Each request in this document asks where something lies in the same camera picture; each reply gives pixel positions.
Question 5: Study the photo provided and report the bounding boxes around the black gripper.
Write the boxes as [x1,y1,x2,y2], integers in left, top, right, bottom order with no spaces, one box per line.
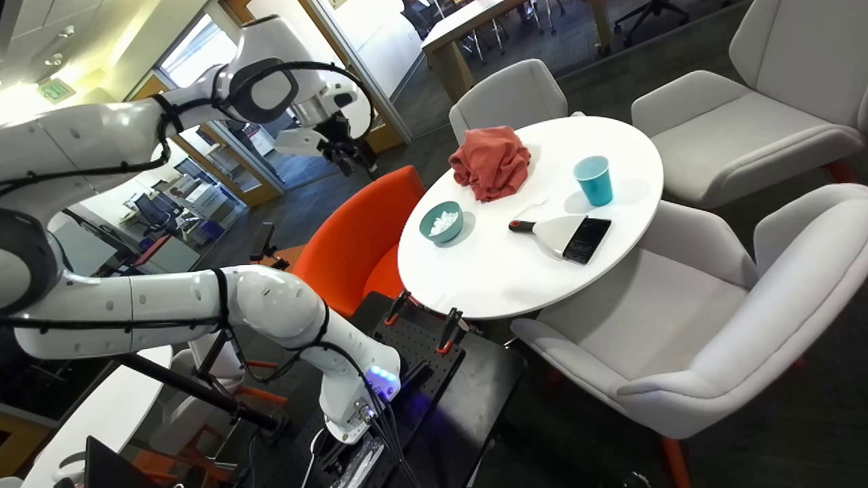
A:
[309,110,366,174]

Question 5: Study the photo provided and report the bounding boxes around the white bowl contents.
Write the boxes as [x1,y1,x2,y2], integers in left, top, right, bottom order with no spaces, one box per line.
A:
[428,208,462,237]

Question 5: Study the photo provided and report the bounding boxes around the orange upholstered chair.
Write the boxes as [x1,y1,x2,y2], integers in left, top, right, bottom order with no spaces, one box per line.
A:
[288,161,428,320]

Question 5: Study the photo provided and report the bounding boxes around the wooden background table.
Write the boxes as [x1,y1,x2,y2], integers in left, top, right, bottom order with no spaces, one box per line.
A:
[419,0,532,102]

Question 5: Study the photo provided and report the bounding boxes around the crumpled red cloth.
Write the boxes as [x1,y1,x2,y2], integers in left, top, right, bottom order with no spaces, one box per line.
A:
[448,124,534,205]

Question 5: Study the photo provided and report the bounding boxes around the grey chair with wooden legs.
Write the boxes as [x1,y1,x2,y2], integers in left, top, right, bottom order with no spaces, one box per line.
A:
[448,56,572,147]

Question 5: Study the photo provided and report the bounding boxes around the blue plastic cup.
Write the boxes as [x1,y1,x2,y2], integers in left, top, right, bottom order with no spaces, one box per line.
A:
[572,151,617,208]

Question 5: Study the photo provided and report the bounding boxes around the black metal pole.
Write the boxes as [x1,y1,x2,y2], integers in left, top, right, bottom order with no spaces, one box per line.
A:
[116,350,284,434]

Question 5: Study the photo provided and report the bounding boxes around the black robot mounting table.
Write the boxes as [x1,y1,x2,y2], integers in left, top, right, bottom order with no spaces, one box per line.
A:
[347,293,527,488]

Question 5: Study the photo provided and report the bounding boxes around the black swivel office chair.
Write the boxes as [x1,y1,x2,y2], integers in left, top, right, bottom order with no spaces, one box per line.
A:
[612,0,691,48]

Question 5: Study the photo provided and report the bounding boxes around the grey upholstered armchair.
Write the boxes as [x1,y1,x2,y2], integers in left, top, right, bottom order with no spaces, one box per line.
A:
[630,0,868,212]
[508,182,868,488]

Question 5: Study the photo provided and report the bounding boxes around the black laptop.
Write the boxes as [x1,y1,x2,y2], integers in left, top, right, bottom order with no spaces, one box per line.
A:
[82,434,159,488]

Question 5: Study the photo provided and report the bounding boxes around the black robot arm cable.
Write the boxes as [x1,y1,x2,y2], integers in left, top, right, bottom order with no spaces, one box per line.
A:
[0,56,376,198]

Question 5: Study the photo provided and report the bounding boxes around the black clamp with orange handle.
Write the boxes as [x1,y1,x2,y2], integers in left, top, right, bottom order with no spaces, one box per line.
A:
[382,289,416,331]
[436,307,469,358]

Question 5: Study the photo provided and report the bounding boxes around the grey scraper with black handle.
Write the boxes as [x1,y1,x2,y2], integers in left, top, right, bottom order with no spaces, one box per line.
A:
[508,214,617,269]

